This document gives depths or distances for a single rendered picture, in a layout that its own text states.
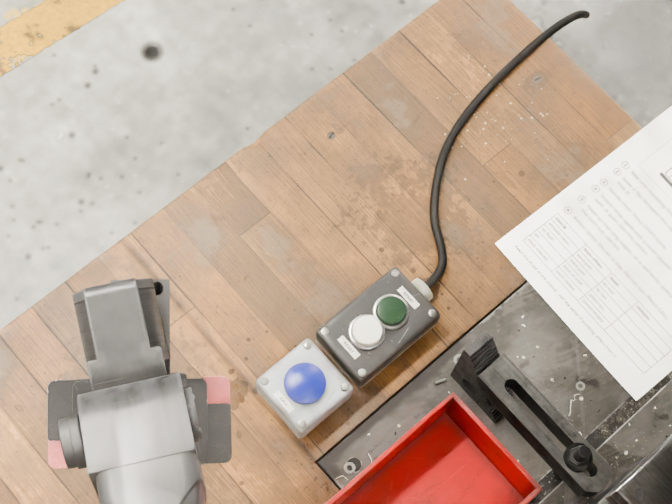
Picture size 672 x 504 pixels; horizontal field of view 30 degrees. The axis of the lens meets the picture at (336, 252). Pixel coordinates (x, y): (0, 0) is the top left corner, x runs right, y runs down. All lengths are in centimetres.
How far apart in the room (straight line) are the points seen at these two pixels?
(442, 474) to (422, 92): 41
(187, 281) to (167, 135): 109
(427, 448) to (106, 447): 50
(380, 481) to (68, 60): 140
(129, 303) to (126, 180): 145
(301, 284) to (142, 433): 50
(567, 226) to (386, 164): 20
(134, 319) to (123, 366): 3
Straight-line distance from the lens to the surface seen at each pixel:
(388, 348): 121
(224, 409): 100
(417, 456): 121
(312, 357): 120
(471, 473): 122
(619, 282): 131
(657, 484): 101
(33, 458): 123
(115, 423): 79
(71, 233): 227
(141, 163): 231
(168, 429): 79
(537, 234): 130
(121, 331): 85
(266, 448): 121
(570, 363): 127
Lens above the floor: 209
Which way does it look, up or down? 69 degrees down
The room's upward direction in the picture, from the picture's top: 9 degrees clockwise
